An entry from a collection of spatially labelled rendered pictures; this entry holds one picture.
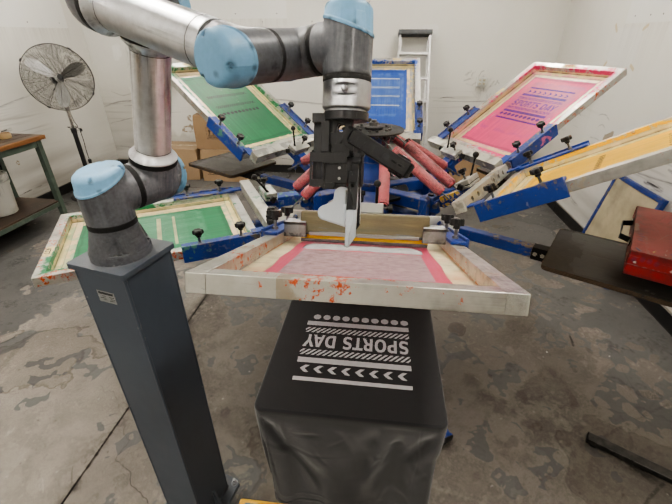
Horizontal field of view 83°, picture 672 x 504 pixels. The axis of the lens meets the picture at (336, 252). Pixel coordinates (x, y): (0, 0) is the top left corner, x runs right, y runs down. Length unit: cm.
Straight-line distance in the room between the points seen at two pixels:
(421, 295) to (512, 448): 162
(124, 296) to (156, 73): 54
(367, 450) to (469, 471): 106
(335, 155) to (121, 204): 62
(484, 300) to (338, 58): 44
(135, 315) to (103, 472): 121
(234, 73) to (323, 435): 79
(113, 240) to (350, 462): 81
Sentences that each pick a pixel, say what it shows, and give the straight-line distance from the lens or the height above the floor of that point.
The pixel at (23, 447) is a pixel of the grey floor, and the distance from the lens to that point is 252.
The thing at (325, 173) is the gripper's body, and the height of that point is 152.
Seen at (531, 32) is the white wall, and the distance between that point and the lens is 546.
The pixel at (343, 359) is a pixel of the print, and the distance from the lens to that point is 106.
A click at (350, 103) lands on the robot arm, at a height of 162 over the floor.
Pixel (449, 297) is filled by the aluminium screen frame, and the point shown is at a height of 133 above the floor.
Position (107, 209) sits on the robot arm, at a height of 134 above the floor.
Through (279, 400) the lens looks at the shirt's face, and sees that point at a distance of 98.
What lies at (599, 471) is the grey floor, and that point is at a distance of 231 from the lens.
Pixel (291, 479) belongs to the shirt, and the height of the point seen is 65.
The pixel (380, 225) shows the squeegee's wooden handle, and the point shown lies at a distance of 121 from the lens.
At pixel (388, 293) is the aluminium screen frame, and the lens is 65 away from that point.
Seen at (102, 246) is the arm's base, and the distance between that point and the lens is 110.
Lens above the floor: 170
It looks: 29 degrees down
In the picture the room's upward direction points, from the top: straight up
